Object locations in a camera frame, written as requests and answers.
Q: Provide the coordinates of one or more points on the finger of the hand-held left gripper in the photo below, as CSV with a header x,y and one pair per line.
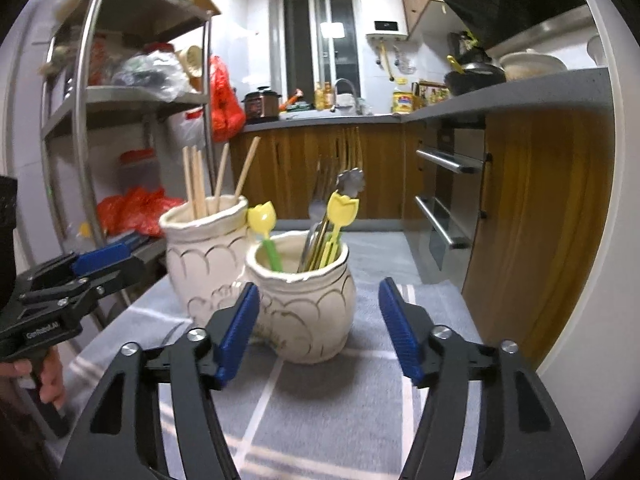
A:
x,y
100,287
105,257

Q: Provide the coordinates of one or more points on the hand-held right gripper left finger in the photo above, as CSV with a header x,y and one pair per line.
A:
x,y
240,330

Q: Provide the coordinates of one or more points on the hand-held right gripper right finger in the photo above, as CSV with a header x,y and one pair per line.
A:
x,y
397,330

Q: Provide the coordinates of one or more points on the short cream ceramic jar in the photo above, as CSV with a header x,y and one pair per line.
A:
x,y
310,310

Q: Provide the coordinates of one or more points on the tall cream ceramic jar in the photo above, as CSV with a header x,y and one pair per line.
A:
x,y
200,260

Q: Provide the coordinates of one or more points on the gold fork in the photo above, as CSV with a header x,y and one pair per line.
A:
x,y
319,247

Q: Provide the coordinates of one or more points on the wooden chopstick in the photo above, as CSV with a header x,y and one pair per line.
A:
x,y
197,185
203,185
222,170
247,165
188,180

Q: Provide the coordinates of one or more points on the person's left hand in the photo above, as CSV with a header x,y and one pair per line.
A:
x,y
52,380

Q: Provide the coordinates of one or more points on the crumpled red plastic bag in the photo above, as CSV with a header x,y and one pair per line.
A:
x,y
140,210

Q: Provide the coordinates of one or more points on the red lid container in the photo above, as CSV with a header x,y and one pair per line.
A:
x,y
137,157

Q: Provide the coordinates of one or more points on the grey striped mat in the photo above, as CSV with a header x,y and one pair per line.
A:
x,y
325,410

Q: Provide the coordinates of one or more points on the yellow tulip green stem utensil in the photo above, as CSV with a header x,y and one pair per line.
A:
x,y
261,217

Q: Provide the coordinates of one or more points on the metal shelf rack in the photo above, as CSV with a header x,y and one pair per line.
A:
x,y
82,110

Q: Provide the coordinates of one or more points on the white plastic bag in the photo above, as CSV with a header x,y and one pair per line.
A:
x,y
187,127

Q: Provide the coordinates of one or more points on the built-in oven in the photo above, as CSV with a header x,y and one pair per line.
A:
x,y
450,185

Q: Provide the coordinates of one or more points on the silver flower spoon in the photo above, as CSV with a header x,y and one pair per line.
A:
x,y
351,180

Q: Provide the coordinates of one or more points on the wooden base cabinet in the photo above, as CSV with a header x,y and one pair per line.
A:
x,y
540,220
290,170

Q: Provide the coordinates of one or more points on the clear plastic bag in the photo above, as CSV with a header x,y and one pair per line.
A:
x,y
150,75

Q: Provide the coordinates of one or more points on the hanging red plastic bag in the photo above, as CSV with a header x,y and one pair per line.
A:
x,y
225,105

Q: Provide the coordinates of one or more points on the beige round container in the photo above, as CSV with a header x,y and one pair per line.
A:
x,y
191,60

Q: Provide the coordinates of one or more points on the yellow cooking oil bottle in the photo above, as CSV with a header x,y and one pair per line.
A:
x,y
402,102

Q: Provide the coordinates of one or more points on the colourful food packets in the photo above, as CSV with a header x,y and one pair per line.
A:
x,y
297,102

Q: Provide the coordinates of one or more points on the condiment jars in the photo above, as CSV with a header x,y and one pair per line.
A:
x,y
432,92

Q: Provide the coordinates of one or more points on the small yellow bottles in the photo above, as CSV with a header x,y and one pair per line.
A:
x,y
323,96

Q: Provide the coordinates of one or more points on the grey kitchen countertop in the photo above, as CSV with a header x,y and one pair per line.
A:
x,y
500,100

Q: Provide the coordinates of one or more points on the chrome faucet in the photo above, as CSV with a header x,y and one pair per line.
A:
x,y
345,82

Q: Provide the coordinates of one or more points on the black wok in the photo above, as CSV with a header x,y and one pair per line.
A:
x,y
472,80

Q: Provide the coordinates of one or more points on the yellow spatula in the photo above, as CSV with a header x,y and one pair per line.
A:
x,y
455,63

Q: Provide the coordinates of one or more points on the kitchen window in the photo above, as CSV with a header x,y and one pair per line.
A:
x,y
300,50

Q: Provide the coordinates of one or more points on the white ceramic pot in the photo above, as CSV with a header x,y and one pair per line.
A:
x,y
530,65

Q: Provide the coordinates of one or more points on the white water heater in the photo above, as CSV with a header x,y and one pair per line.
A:
x,y
382,10

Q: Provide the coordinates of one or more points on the wooden upper cabinets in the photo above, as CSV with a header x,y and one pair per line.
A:
x,y
415,0

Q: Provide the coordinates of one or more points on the large white bowl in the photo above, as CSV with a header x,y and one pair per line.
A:
x,y
597,50

